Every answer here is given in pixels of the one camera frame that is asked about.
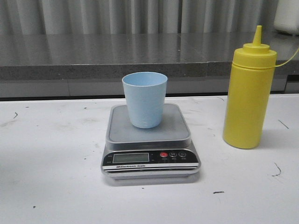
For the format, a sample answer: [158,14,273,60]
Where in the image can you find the silver electronic kitchen scale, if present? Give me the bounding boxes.
[101,104,201,180]

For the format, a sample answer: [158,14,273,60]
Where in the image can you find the light blue plastic cup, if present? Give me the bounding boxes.
[122,72,168,128]

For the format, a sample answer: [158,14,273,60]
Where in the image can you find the grey stone counter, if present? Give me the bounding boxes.
[0,32,299,98]

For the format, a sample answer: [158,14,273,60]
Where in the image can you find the yellow squeeze bottle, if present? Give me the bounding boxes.
[222,25,289,149]

